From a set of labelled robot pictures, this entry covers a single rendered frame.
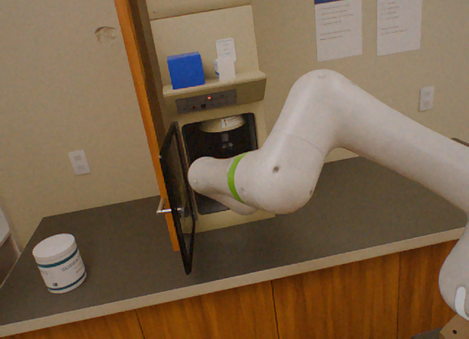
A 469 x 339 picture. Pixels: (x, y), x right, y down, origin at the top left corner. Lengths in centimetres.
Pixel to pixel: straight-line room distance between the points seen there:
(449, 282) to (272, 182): 36
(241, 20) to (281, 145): 71
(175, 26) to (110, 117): 65
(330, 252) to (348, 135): 68
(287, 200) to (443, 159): 28
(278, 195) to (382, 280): 91
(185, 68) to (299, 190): 65
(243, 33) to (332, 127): 68
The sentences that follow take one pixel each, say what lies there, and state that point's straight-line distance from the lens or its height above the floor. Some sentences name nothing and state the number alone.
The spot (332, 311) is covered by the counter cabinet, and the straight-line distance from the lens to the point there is 151.
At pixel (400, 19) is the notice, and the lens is 199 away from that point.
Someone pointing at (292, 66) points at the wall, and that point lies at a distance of 181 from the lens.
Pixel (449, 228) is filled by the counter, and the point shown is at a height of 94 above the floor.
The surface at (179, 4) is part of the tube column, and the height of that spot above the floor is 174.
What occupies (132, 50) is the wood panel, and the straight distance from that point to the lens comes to 120.
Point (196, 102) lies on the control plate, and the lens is 125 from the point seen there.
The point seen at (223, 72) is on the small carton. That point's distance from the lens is 122.
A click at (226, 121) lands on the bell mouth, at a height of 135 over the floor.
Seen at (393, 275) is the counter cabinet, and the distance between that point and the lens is 152.
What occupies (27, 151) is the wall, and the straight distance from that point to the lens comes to 192.
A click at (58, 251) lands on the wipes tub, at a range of 136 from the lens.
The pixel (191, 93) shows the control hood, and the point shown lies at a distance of 120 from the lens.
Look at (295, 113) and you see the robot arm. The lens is 69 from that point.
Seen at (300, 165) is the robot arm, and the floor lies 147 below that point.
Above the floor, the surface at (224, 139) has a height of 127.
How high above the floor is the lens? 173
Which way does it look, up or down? 23 degrees down
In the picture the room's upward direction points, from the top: 9 degrees counter-clockwise
